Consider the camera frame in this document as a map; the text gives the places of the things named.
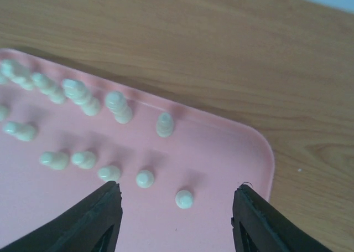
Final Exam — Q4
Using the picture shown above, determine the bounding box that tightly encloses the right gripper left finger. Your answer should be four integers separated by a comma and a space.
1, 181, 123, 251

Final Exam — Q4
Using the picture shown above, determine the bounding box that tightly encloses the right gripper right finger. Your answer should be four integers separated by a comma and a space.
231, 184, 330, 252

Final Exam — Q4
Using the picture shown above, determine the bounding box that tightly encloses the white pawn five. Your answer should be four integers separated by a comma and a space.
97, 165, 121, 182

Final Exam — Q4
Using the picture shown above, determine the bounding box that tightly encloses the white pawn six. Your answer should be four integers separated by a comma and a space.
136, 169, 154, 188

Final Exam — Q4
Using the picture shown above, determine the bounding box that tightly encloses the white pawn seven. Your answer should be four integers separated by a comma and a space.
175, 190, 194, 209

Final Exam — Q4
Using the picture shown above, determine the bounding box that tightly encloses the white chess bishop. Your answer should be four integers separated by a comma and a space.
31, 73, 66, 104
1, 59, 35, 91

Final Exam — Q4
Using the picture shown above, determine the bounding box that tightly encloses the white chess king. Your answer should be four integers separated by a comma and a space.
105, 91, 133, 124

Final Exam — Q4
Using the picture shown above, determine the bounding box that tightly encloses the white chess queen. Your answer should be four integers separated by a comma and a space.
61, 79, 101, 116

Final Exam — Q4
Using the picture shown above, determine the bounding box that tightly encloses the white pawn four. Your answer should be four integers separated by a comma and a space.
71, 151, 97, 169

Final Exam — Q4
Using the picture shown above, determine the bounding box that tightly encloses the white pawn three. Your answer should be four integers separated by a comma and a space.
39, 151, 69, 171

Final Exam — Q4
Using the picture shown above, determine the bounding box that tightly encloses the pink plastic tray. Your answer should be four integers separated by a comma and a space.
1, 49, 275, 251

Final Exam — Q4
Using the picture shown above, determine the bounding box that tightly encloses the white pawn two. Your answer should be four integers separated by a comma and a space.
3, 121, 38, 142

